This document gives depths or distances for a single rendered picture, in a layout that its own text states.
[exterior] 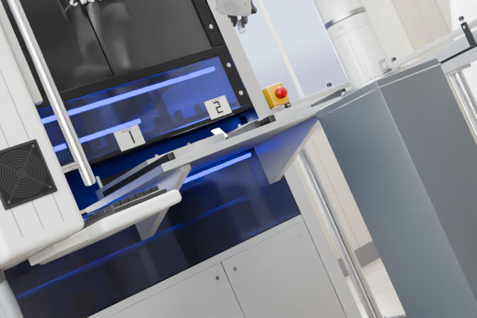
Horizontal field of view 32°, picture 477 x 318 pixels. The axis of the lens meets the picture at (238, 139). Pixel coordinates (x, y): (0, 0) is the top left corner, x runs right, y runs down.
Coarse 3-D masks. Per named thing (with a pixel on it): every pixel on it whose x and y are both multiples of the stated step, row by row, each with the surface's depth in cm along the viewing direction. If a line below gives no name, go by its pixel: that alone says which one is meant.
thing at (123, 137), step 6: (132, 126) 245; (114, 132) 242; (120, 132) 243; (126, 132) 244; (132, 132) 245; (138, 132) 246; (120, 138) 242; (126, 138) 243; (138, 138) 245; (120, 144) 242; (126, 144) 243; (132, 144) 244; (138, 144) 245
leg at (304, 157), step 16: (304, 160) 297; (320, 176) 299; (320, 192) 296; (320, 208) 297; (336, 224) 295; (336, 240) 296; (352, 256) 295; (352, 272) 295; (368, 288) 295; (368, 304) 294
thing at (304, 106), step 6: (306, 102) 250; (288, 108) 245; (294, 108) 247; (300, 108) 248; (306, 108) 249; (270, 114) 241; (276, 114) 242; (282, 114) 243; (288, 114) 245; (258, 120) 238; (276, 120) 242; (240, 126) 237
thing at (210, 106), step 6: (222, 96) 266; (204, 102) 262; (210, 102) 263; (222, 102) 266; (210, 108) 262; (222, 108) 265; (228, 108) 266; (210, 114) 262; (216, 114) 263; (222, 114) 264
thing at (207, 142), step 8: (216, 136) 229; (224, 136) 230; (192, 144) 224; (200, 144) 225; (208, 144) 226; (168, 152) 219; (176, 152) 220; (184, 152) 222; (192, 152) 223; (152, 160) 216; (136, 168) 220; (120, 176) 228; (112, 184) 233; (96, 192) 242
